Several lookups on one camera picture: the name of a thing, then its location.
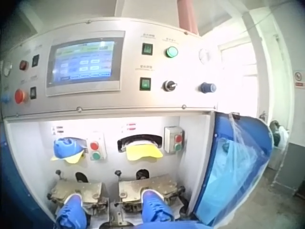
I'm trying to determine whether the clear plastic bag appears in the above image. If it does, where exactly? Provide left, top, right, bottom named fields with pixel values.
left=197, top=112, right=268, bottom=225

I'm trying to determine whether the blue cap with yellow brim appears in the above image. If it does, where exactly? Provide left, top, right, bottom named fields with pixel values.
left=50, top=136, right=88, bottom=164

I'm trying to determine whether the blue round knob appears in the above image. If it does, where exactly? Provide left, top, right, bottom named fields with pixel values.
left=198, top=82, right=217, bottom=94

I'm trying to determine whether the black selector knob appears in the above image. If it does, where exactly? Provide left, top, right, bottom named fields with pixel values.
left=163, top=80, right=178, bottom=93

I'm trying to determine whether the green round indicator lamp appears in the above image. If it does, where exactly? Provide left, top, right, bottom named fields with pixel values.
left=165, top=45, right=179, bottom=59

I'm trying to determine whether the grey machine control panel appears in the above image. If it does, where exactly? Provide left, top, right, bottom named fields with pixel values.
left=0, top=16, right=219, bottom=120

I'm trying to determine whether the bright window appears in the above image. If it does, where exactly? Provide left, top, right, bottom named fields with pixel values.
left=218, top=42, right=261, bottom=118

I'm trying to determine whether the grey cabinet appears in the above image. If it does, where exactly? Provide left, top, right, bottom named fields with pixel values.
left=268, top=141, right=304, bottom=197

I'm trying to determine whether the grey red-green button box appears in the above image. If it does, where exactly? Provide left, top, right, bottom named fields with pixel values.
left=163, top=125, right=185, bottom=154

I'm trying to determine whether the green rocker switch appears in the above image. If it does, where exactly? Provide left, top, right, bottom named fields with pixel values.
left=139, top=76, right=152, bottom=92
left=142, top=42, right=154, bottom=56

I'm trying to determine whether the round pressure gauge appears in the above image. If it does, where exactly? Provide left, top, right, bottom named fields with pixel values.
left=2, top=61, right=13, bottom=77
left=198, top=47, right=212, bottom=64

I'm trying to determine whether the black curved press mould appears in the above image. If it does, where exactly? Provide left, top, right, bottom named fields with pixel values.
left=117, top=134, right=164, bottom=153

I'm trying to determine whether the touchscreen monitor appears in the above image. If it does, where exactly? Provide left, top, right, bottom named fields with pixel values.
left=45, top=30, right=126, bottom=97

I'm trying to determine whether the red prohibition wall sign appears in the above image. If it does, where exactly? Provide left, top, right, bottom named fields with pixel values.
left=293, top=70, right=305, bottom=88

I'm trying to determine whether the white red-green button box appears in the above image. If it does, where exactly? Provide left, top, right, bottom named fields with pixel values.
left=86, top=133, right=107, bottom=162

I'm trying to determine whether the large red push button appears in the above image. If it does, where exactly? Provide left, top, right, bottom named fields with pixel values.
left=14, top=88, right=30, bottom=104

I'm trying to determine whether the blue machine side cover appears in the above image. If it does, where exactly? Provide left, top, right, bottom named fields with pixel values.
left=0, top=128, right=56, bottom=229
left=192, top=111, right=274, bottom=226

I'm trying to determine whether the yellow cap brim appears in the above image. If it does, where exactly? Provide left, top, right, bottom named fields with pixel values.
left=125, top=143, right=163, bottom=162

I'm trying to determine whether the pink vertical pipe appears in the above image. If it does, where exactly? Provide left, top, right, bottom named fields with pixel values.
left=178, top=0, right=200, bottom=37

